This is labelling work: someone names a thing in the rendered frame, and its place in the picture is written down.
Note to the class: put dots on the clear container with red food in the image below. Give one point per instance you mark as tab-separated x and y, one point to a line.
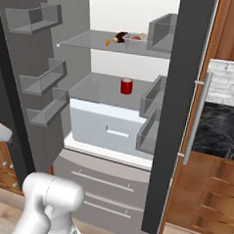
136	38

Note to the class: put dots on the white crisper drawer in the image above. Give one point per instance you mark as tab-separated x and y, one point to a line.
95	124

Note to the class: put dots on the glass fridge shelf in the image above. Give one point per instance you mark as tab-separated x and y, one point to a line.
97	90
90	42

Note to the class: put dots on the dark grey fridge door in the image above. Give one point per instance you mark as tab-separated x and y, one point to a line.
179	93

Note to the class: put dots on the grey freezer drawer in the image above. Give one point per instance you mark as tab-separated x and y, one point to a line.
115	223
96	168

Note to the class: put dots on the red can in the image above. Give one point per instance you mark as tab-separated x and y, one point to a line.
126	86

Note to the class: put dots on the grey fridge door with bins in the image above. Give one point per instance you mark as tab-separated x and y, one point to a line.
31	48

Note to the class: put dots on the wooden wall cupboard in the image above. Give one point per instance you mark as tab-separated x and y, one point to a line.
232	28

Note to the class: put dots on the grey door bin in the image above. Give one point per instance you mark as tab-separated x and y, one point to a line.
148	134
152	98
42	80
47	113
33	22
161	33

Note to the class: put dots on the small orange food item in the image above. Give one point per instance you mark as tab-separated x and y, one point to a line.
108	42

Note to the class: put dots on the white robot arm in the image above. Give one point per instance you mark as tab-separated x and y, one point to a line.
48	196

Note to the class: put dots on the grey fridge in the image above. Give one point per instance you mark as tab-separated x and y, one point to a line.
105	66

